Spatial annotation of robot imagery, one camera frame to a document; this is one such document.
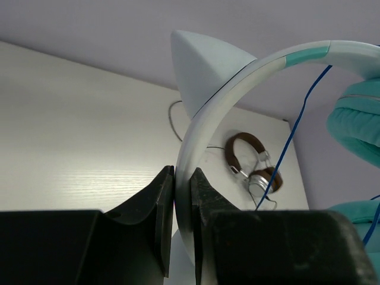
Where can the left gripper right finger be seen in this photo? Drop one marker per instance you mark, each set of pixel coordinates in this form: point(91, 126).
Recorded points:
point(234, 246)

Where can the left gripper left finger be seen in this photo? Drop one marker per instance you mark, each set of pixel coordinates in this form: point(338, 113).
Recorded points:
point(129, 244)

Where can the teal cat-ear headphones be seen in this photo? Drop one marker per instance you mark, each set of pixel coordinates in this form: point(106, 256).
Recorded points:
point(213, 75)

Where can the brown silver headphones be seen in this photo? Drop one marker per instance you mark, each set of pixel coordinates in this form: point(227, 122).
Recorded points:
point(261, 174)

